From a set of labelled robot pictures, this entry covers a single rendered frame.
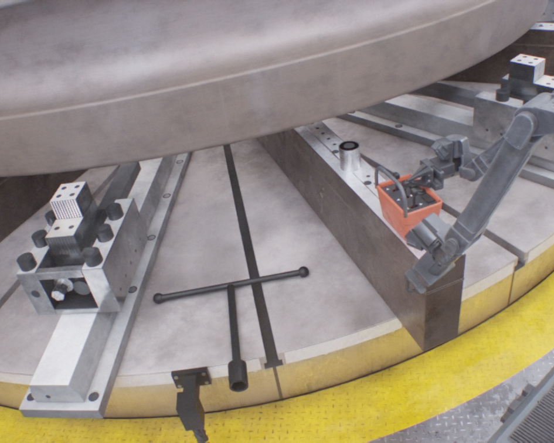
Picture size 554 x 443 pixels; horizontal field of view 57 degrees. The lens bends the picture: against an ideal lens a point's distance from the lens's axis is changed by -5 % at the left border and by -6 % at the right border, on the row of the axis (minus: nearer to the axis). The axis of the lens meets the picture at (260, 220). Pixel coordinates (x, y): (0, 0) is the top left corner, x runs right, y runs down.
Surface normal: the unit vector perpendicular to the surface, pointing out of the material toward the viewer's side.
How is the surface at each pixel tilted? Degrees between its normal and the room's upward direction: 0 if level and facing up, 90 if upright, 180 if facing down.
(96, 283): 90
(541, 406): 0
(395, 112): 71
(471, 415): 0
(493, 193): 91
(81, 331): 0
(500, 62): 90
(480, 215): 91
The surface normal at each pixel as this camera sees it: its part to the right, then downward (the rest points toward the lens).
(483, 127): -0.74, 0.48
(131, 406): -0.04, 0.58
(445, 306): 0.32, 0.51
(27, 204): 0.88, 0.15
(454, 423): -0.16, -0.80
